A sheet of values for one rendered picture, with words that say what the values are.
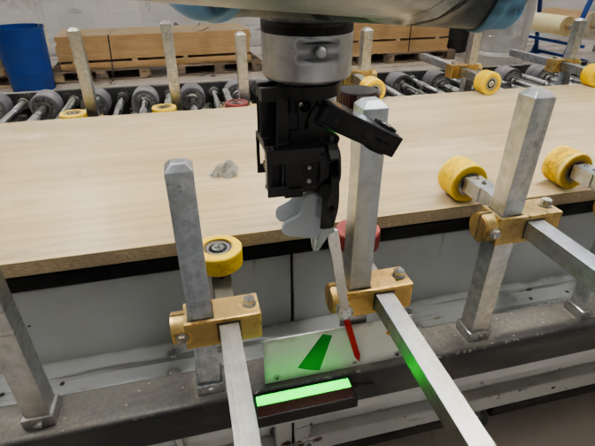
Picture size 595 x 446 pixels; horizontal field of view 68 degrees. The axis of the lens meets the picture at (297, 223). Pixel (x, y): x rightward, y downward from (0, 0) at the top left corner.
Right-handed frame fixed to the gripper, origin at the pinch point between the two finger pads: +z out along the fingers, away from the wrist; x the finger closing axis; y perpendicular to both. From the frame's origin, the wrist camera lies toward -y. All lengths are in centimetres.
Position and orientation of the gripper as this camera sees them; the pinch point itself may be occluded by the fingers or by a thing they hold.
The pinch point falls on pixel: (320, 240)
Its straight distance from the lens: 55.9
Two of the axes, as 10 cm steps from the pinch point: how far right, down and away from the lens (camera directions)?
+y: -9.7, 1.2, -2.1
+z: 0.0, 8.6, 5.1
